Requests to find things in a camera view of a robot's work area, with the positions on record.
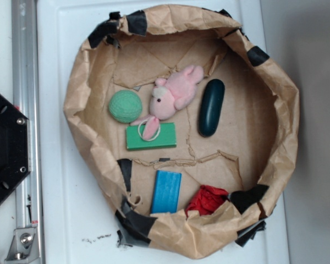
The green textured ball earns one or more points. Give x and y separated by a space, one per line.
125 106

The blue rectangular block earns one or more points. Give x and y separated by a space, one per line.
166 192

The metal corner bracket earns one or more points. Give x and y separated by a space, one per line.
24 247

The white tray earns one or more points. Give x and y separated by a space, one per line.
79 226

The green rectangular block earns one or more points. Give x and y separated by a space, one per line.
165 138

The aluminium extrusion rail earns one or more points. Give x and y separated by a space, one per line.
29 208

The red paper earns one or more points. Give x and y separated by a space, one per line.
206 200

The pink plush bunny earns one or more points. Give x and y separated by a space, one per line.
169 96

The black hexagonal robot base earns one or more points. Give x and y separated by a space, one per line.
14 148

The brown paper bin with tape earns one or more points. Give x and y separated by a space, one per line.
252 154

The dark green oval capsule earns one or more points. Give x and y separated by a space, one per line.
211 106

